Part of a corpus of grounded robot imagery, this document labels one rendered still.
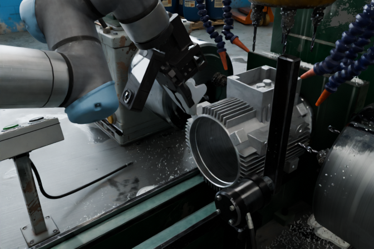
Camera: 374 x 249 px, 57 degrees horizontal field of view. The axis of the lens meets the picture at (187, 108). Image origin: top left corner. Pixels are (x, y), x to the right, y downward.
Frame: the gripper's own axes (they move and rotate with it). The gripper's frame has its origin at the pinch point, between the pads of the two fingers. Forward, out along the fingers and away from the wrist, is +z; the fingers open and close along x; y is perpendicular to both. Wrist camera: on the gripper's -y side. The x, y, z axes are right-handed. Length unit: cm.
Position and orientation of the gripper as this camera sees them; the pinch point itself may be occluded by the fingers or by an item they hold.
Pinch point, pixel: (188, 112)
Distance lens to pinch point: 70.7
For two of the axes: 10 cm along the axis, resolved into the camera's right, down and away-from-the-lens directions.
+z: 3.9, 6.3, 6.7
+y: 6.8, -6.9, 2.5
